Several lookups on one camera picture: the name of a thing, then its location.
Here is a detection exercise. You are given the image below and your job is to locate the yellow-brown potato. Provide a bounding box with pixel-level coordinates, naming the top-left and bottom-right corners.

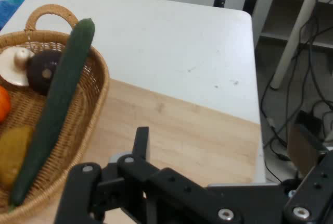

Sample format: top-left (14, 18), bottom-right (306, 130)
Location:
top-left (0, 126), bottom-right (35, 191)

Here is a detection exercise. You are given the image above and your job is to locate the white shelf unit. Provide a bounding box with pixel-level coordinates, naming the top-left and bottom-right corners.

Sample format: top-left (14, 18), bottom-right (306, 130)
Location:
top-left (251, 0), bottom-right (333, 51)

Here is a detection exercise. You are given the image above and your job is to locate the black floor cable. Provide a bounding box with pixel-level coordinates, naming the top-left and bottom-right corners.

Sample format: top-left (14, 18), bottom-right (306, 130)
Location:
top-left (260, 0), bottom-right (333, 162)

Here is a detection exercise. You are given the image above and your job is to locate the dark blue foam mat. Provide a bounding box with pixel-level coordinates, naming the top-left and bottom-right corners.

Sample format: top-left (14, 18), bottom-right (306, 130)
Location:
top-left (0, 0), bottom-right (18, 29)

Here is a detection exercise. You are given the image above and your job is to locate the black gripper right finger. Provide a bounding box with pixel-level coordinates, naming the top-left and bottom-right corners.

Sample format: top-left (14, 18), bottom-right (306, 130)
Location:
top-left (283, 150), bottom-right (333, 224)

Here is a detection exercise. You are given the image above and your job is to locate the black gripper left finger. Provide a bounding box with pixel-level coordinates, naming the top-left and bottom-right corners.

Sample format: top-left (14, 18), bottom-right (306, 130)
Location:
top-left (53, 126), bottom-right (245, 224)

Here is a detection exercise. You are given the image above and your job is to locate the white slanted furniture leg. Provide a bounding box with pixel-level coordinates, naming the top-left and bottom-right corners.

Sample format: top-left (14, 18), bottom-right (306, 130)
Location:
top-left (270, 0), bottom-right (326, 90)

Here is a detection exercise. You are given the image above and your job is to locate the black power adapter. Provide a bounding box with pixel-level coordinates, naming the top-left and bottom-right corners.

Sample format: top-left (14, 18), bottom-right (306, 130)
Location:
top-left (296, 110), bottom-right (329, 154)

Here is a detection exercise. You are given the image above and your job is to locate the white mushroom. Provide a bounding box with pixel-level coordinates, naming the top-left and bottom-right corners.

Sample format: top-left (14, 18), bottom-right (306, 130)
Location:
top-left (0, 46), bottom-right (36, 88)

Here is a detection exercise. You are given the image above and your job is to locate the long dark green cucumber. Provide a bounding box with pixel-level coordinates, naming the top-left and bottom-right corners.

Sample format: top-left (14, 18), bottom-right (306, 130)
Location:
top-left (9, 18), bottom-right (96, 213)

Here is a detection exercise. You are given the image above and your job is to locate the wooden cutting board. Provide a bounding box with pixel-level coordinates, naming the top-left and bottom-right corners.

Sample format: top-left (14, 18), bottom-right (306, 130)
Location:
top-left (83, 79), bottom-right (262, 224)

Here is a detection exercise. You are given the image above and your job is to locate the brown cardboard box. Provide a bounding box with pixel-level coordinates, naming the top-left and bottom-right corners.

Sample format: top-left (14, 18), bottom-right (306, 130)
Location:
top-left (287, 122), bottom-right (321, 176)

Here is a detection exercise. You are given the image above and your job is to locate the orange tomato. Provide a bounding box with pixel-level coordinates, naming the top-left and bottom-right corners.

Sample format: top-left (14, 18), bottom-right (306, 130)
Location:
top-left (0, 85), bottom-right (12, 125)

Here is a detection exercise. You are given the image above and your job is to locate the woven wicker basket with handles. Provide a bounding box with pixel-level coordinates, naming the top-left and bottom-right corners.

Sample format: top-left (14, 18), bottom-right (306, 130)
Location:
top-left (0, 4), bottom-right (110, 224)

